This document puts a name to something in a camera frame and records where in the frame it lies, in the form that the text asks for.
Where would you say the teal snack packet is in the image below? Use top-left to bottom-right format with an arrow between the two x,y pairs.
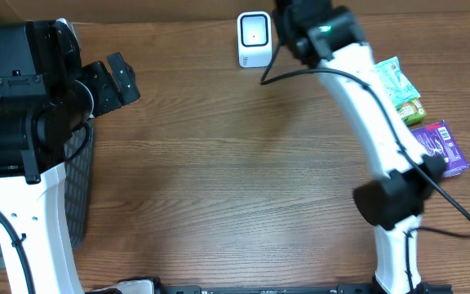
375,56 -> 420,106

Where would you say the green yellow snack pouch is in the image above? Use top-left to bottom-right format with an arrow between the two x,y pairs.
396,98 -> 427,126

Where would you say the purple snack packet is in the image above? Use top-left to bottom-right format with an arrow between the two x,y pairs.
411,120 -> 469,177

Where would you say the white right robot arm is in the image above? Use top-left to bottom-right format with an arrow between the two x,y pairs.
273,1 -> 446,293

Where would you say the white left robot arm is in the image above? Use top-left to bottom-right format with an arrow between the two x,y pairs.
0,19 -> 140,293

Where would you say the white barcode scanner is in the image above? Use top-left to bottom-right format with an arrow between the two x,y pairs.
237,11 -> 273,69

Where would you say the grey plastic mesh basket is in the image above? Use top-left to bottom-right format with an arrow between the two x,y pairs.
0,126 -> 95,269

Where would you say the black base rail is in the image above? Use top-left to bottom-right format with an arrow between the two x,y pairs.
90,276 -> 452,294

